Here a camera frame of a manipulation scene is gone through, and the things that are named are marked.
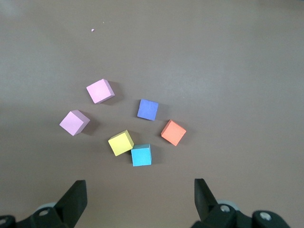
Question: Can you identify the yellow foam cube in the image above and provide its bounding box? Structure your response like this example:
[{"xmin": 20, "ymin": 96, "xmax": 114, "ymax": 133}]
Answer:
[{"xmin": 108, "ymin": 129, "xmax": 135, "ymax": 157}]

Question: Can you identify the purple foam cube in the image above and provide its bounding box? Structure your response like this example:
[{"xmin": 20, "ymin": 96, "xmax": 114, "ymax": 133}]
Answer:
[{"xmin": 137, "ymin": 98, "xmax": 159, "ymax": 121}]

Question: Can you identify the cyan foam cube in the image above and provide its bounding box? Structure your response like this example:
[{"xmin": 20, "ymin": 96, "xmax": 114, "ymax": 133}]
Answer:
[{"xmin": 131, "ymin": 143, "xmax": 152, "ymax": 167}]

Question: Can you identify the orange foam cube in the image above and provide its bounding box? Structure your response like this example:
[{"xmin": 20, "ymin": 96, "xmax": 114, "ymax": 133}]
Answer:
[{"xmin": 161, "ymin": 119, "xmax": 187, "ymax": 147}]

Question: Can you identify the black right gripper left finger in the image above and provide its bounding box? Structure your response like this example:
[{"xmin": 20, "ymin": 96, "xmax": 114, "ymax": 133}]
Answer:
[{"xmin": 16, "ymin": 180, "xmax": 87, "ymax": 228}]

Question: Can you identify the light pink foam cube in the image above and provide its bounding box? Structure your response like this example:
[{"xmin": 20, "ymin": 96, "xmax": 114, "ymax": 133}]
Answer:
[
  {"xmin": 59, "ymin": 109, "xmax": 91, "ymax": 136},
  {"xmin": 85, "ymin": 78, "xmax": 115, "ymax": 104}
]

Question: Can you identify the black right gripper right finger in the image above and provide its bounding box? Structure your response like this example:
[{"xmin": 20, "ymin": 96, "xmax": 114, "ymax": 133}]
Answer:
[{"xmin": 192, "ymin": 178, "xmax": 290, "ymax": 228}]

